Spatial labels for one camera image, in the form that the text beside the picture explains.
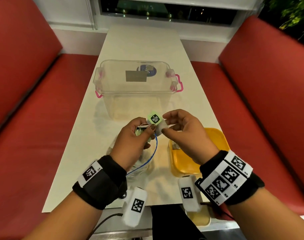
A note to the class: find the yellow tray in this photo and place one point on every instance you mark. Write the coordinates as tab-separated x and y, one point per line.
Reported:
184	164

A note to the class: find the green leafy plant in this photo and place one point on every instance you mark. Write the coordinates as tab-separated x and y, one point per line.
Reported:
294	12

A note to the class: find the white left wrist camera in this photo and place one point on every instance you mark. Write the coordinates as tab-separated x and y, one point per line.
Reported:
132	219

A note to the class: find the dark glass window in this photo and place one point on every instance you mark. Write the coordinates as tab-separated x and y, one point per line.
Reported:
167	12

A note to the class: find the black left wristband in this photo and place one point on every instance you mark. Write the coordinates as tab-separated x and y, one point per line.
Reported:
102	187

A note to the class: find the red bench seat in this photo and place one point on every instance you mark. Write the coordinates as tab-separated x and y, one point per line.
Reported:
22	122
266	84

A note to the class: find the person's black trousers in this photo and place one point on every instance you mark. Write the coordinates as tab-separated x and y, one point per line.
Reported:
172	224

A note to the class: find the person's left hand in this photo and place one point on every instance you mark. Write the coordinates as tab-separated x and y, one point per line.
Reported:
129	144

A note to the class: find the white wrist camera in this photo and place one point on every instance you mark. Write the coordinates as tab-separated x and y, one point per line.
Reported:
132	219
191	204

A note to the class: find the person's right forearm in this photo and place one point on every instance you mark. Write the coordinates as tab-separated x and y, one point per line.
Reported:
271	217

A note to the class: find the yellow lid under table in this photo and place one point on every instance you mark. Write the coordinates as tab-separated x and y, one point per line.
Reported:
199	218

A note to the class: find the black wristband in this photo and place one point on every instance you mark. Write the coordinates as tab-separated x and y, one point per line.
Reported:
251	184
102	187

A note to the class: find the black right wristband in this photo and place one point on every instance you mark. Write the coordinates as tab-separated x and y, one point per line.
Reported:
251	184

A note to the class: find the clear zip bag blue seal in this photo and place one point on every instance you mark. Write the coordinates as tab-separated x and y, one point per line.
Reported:
144	162

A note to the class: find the person's left forearm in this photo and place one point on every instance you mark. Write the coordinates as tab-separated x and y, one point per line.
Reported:
64	222

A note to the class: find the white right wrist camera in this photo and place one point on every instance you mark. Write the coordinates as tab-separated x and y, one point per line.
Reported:
191	204

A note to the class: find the person's right hand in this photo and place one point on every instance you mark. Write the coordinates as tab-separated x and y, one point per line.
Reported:
194	139

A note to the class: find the tea bags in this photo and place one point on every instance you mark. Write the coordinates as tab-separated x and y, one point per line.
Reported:
139	130

